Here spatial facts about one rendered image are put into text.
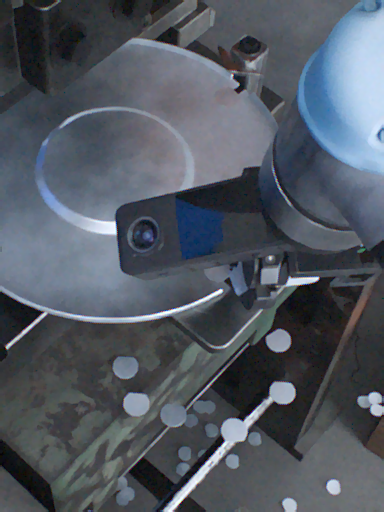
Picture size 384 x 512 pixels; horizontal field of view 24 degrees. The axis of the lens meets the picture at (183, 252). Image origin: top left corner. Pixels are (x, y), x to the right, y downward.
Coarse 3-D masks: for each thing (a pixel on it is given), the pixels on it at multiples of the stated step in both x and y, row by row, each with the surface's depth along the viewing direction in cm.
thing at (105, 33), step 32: (32, 0) 58; (64, 0) 58; (96, 0) 61; (128, 0) 63; (0, 32) 60; (32, 32) 60; (64, 32) 60; (96, 32) 63; (128, 32) 67; (0, 64) 62; (32, 64) 62; (64, 64) 62; (96, 64) 66
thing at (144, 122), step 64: (128, 64) 82; (192, 64) 82; (0, 128) 77; (64, 128) 76; (128, 128) 77; (192, 128) 78; (256, 128) 78; (0, 192) 73; (64, 192) 73; (128, 192) 73; (0, 256) 70; (64, 256) 70; (128, 320) 67
